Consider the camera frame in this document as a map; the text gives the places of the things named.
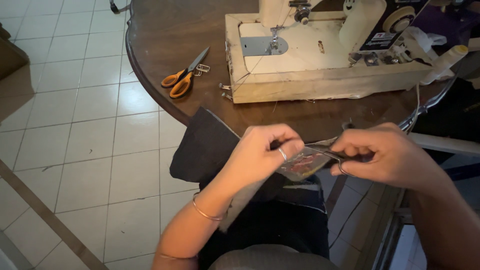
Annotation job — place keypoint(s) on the person's right hand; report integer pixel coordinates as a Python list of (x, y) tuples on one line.
[(397, 157)]

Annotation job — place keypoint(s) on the person's left hand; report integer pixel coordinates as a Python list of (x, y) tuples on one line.
[(251, 157)]

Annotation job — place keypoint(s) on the person's right fingers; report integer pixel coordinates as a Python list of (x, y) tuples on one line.
[(348, 140)]

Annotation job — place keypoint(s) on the metal thread snips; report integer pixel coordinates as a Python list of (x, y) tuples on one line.
[(332, 154)]

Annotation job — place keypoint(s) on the black fabric piece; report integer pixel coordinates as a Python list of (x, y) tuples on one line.
[(204, 146)]

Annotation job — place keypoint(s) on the wooden table leg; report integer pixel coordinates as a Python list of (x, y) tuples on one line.
[(335, 195)]

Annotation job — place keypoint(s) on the cream sewing machine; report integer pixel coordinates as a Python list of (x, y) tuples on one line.
[(307, 52)]

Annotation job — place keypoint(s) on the white metal bar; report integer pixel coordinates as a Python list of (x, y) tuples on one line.
[(446, 144)]

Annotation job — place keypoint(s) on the person's dark trousers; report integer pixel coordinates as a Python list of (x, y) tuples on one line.
[(285, 221)]

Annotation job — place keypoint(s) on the white thread cone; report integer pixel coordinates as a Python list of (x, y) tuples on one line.
[(446, 62)]

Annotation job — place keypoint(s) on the white plastic bag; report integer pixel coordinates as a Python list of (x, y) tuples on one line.
[(425, 39)]

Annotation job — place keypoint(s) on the person's grey shirt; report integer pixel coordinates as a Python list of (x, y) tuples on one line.
[(270, 258)]

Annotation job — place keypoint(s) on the thin gold bangle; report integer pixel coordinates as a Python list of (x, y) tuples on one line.
[(204, 214)]

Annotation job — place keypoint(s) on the brown cardboard box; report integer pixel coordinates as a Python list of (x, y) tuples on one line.
[(11, 60)]

